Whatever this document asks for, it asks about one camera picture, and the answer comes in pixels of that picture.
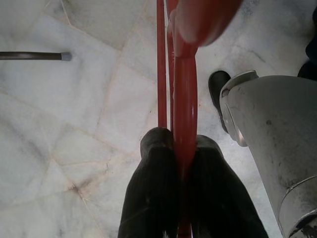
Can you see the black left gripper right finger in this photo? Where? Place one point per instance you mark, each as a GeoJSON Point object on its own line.
{"type": "Point", "coordinates": [218, 198]}

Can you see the black robot right foot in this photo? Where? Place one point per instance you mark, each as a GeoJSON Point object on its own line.
{"type": "Point", "coordinates": [309, 70]}

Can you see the black robot foot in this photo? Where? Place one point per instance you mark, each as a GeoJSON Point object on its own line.
{"type": "Point", "coordinates": [309, 70]}
{"type": "Point", "coordinates": [216, 84]}

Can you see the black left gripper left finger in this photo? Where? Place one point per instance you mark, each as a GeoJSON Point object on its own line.
{"type": "Point", "coordinates": [151, 193]}

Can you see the silver robot left leg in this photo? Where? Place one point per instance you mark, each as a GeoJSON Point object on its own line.
{"type": "Point", "coordinates": [272, 119]}

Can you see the marble pattern folding table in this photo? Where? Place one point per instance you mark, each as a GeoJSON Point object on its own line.
{"type": "Point", "coordinates": [29, 55]}

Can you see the black robot left foot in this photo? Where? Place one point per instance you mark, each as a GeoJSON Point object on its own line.
{"type": "Point", "coordinates": [216, 84]}

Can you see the red plastic hanger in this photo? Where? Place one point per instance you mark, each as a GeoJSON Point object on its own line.
{"type": "Point", "coordinates": [185, 99]}

